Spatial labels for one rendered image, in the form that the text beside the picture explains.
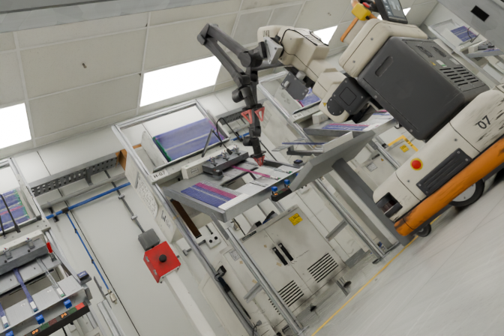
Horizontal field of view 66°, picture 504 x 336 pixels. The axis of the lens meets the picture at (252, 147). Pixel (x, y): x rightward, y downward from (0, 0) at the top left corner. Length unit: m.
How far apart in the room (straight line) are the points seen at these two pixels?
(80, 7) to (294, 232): 2.50
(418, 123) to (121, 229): 3.25
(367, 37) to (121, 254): 3.17
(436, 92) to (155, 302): 3.14
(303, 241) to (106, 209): 2.35
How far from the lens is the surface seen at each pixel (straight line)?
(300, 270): 2.57
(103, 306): 1.95
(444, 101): 1.67
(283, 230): 2.64
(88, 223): 4.28
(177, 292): 2.12
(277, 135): 3.85
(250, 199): 2.29
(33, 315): 1.93
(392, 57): 1.73
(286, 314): 2.10
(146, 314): 3.97
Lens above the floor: 0.14
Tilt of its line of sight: 20 degrees up
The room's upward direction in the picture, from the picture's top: 39 degrees counter-clockwise
